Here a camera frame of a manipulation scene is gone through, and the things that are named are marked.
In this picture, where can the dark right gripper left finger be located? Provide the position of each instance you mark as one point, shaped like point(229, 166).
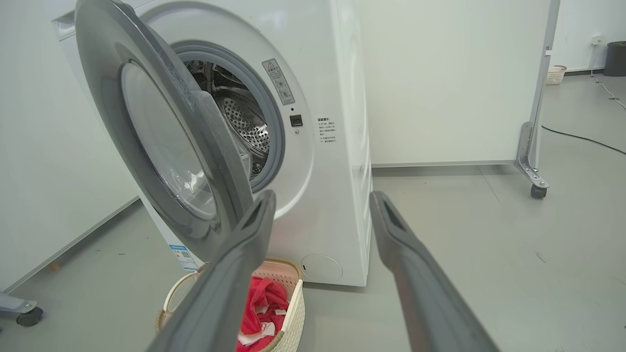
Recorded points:
point(220, 293)

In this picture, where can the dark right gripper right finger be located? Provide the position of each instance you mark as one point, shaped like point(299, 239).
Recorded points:
point(425, 303)

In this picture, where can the white partition panel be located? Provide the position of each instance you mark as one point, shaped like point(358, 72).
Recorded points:
point(450, 83)
point(39, 146)

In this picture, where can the cream perforated laundry basket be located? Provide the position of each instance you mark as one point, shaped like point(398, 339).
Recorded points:
point(293, 313)

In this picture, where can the black door latch socket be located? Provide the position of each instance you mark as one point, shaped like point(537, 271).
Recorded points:
point(296, 120)

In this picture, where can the grey warning sticker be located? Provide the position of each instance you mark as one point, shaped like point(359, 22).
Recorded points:
point(279, 81)

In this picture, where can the dark grey trash bin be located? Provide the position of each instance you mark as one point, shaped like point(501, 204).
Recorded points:
point(616, 58)

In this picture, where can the metal partition leg with caster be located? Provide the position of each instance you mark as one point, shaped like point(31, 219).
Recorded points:
point(527, 156)
point(22, 313)

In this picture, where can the dark round glass washer door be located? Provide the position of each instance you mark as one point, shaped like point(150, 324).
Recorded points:
point(98, 58)

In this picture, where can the blue energy label sticker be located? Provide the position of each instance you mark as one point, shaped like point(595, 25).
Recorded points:
point(185, 257)

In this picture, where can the white front-load washing machine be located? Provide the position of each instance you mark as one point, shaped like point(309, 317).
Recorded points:
point(337, 195)

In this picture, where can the printed text notice sticker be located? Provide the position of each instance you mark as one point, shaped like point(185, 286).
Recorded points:
point(326, 131)

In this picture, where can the white wall socket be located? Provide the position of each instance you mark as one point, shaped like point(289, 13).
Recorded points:
point(596, 40)

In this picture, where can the stainless steel washing machine drum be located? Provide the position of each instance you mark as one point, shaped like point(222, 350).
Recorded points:
point(244, 122)

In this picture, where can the red and white garment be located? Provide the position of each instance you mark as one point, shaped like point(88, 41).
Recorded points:
point(264, 298)

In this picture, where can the small cream basket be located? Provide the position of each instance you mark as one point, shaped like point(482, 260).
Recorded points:
point(556, 76)

